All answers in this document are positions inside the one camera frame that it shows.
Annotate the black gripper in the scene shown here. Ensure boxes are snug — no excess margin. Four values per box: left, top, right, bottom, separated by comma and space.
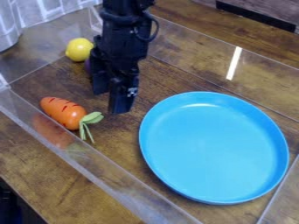
90, 8, 159, 114

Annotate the orange toy carrot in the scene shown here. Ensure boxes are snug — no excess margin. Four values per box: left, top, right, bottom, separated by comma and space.
41, 96, 105, 142

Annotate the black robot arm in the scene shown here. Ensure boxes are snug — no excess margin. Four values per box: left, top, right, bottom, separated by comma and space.
89, 0, 159, 114

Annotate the blue round tray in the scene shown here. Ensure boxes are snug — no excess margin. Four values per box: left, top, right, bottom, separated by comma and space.
139, 92, 289, 205

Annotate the purple toy eggplant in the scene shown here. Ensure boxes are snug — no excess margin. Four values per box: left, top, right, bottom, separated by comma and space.
85, 59, 91, 75

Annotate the yellow toy lemon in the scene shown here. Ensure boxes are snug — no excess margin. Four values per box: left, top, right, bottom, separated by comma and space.
66, 38, 94, 62

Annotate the clear acrylic front barrier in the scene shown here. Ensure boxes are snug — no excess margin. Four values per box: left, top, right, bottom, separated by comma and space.
0, 74, 202, 224

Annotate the white checked curtain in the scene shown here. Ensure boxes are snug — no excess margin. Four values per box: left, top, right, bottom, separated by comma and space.
0, 0, 103, 52

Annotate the dark baseboard strip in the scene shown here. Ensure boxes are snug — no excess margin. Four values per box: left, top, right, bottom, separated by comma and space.
217, 0, 297, 33

